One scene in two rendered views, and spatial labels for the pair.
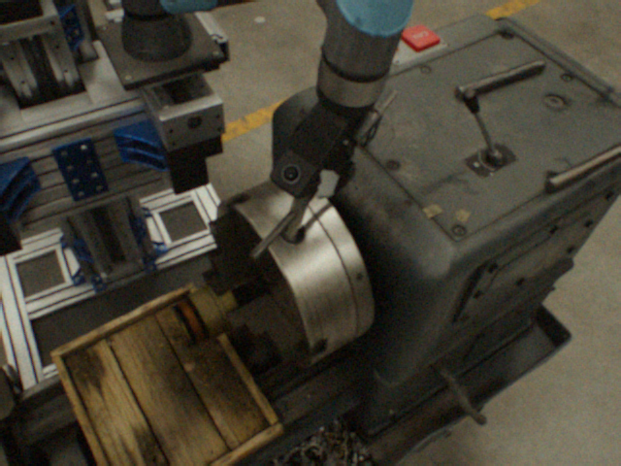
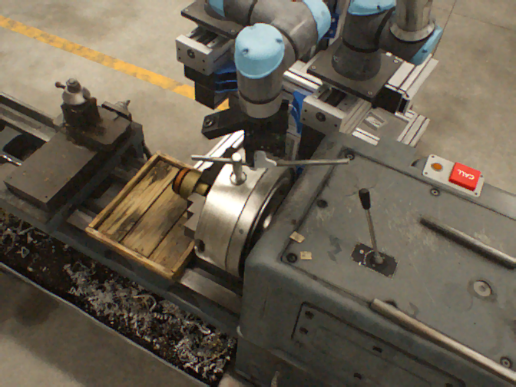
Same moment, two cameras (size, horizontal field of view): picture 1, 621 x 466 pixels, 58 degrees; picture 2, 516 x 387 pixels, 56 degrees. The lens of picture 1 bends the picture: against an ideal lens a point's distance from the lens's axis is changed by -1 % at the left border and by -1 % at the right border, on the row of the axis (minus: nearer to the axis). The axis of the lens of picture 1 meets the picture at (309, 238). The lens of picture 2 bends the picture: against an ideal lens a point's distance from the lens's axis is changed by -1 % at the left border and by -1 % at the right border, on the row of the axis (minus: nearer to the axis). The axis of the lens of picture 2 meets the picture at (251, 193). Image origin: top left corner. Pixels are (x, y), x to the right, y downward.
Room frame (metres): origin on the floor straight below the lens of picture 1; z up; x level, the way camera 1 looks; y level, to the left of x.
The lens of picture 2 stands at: (0.20, -0.61, 2.09)
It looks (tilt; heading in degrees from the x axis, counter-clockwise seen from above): 52 degrees down; 61
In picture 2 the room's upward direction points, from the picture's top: 5 degrees clockwise
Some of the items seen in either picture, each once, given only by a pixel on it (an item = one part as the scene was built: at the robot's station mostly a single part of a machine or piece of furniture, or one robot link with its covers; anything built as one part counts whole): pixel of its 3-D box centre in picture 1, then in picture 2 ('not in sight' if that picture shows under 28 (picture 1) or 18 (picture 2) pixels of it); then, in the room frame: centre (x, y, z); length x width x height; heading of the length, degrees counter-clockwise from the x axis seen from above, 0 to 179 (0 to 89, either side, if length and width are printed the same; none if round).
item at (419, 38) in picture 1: (418, 39); (464, 177); (0.98, -0.19, 1.26); 0.06 x 0.06 x 0.02; 37
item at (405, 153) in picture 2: not in sight; (392, 155); (0.88, -0.06, 1.24); 0.09 x 0.08 x 0.03; 127
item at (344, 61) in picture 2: (154, 20); (358, 51); (1.05, 0.36, 1.21); 0.15 x 0.15 x 0.10
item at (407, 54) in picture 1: (408, 55); (449, 181); (0.97, -0.17, 1.23); 0.13 x 0.08 x 0.05; 127
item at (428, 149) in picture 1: (447, 183); (391, 278); (0.79, -0.27, 1.06); 0.59 x 0.48 x 0.39; 127
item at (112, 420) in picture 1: (164, 392); (164, 211); (0.38, 0.25, 0.89); 0.36 x 0.30 x 0.04; 37
